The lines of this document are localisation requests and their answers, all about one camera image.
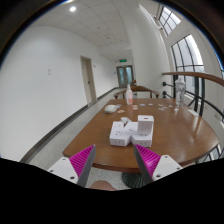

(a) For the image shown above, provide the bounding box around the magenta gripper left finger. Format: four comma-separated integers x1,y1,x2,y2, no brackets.
48,145,96,187

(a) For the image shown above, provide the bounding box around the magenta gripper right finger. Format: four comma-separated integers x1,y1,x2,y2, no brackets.
134,144,182,185

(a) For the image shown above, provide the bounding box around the white cube charger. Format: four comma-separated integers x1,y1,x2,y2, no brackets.
138,115,154,134

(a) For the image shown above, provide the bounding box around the white power strip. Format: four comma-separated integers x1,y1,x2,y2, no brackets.
109,122,153,147

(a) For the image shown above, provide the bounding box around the white plug adapter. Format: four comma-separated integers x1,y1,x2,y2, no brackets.
120,117,132,125

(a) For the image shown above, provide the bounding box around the white computer mouse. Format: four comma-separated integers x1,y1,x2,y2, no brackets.
104,105,118,114

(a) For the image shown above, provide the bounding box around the white bottle with red label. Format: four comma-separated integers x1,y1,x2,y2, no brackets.
126,84,133,105

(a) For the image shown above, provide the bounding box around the wooden chair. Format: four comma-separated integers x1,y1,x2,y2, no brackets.
114,86,160,99

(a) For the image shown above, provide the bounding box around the clear plastic water bottle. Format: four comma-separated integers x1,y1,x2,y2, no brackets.
175,76,186,107

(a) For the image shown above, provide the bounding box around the wooden handrail with black railing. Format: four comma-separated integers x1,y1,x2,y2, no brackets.
162,71,224,120

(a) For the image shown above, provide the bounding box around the beige door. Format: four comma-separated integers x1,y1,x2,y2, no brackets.
81,57,97,105

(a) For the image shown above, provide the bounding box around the glass double door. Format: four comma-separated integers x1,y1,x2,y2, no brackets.
116,65,134,88

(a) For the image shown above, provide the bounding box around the green exit sign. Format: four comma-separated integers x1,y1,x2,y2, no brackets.
119,59,127,63

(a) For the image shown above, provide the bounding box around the round ceiling light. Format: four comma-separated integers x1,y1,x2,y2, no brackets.
70,6,76,12

